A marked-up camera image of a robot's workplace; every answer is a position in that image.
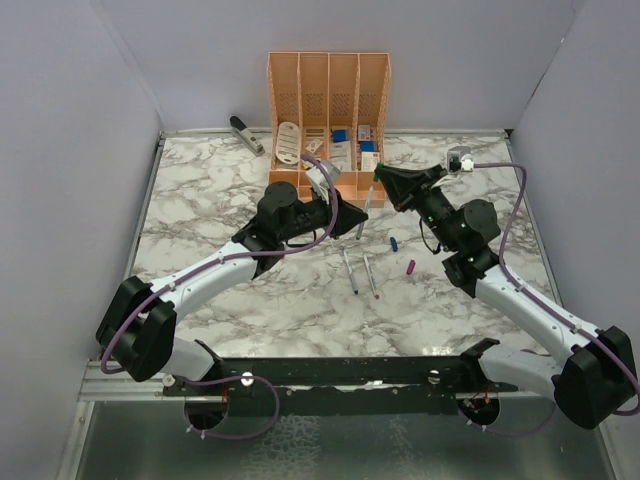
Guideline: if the white red labelled box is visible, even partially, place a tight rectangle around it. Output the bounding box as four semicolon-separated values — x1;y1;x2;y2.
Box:
360;151;382;172

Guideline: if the blue white pen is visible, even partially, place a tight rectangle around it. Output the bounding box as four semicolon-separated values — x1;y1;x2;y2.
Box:
342;250;359;295

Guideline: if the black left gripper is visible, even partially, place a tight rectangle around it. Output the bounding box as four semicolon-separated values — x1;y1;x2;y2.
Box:
280;186;368;243

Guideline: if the green white pen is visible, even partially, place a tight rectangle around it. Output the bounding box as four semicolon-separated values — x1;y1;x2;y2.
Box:
355;184;375;241

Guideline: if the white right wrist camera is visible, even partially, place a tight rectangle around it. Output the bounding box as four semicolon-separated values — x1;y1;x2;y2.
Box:
446;145;474;174

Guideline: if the grey black stapler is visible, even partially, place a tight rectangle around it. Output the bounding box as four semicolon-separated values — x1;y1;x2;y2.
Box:
229;115;265;157

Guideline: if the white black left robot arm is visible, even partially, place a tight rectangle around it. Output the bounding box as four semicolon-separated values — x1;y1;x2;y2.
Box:
96;181;368;395

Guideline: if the pink tipped white pen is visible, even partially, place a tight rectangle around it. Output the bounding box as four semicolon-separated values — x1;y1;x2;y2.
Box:
363;253;380;299

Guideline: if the white oval label card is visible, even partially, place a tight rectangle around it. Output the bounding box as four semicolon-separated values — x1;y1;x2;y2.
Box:
274;121;301;166

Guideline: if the peach plastic desk organizer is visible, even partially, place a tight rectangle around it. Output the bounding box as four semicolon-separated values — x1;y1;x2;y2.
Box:
267;51;391;208

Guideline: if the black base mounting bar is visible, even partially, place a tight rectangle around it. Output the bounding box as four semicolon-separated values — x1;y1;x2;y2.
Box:
163;348;516;416

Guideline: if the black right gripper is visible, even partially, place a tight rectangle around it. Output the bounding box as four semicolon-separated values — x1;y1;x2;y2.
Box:
377;165;460;252

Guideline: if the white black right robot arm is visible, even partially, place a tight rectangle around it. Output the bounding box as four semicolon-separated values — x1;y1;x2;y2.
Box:
375;165;639;429

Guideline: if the blue small box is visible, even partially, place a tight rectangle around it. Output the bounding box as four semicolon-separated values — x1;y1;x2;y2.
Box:
331;128;349;143

